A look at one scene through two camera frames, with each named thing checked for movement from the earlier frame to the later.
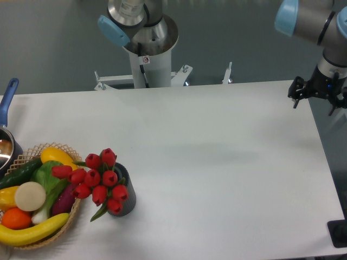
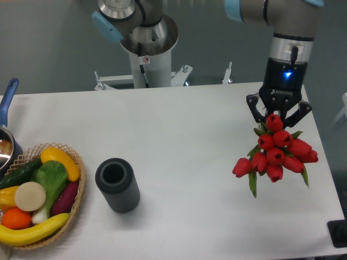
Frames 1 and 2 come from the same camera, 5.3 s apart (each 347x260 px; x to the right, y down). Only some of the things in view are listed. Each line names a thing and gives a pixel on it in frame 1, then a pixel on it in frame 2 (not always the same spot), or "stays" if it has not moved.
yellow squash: x=53 y=154 stays
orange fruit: x=15 y=219 stays
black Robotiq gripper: x=321 y=85 to x=282 y=85
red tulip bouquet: x=95 y=177 to x=276 y=149
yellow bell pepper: x=7 y=197 stays
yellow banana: x=18 y=237 stays
